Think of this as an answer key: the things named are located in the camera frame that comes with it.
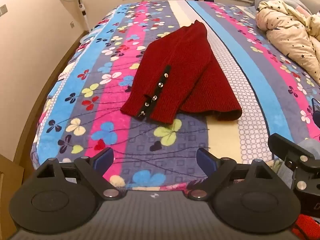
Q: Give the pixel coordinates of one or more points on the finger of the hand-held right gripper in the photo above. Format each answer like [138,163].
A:
[287,150]

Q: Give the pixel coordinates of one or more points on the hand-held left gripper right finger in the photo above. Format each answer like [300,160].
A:
[206,161]

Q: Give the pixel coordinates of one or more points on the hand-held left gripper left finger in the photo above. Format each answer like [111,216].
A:
[104,159]

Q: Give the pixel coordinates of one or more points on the red knit sweater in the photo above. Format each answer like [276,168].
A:
[180,67]

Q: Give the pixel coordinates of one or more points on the red fuzzy cloth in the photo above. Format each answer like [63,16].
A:
[306,226]

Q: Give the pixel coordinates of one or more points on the floral striped blanket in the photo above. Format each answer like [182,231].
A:
[75,92]

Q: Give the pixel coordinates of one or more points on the wooden cabinet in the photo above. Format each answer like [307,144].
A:
[10,192]

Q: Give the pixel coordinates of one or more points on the cream star-print duvet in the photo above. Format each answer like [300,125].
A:
[287,30]

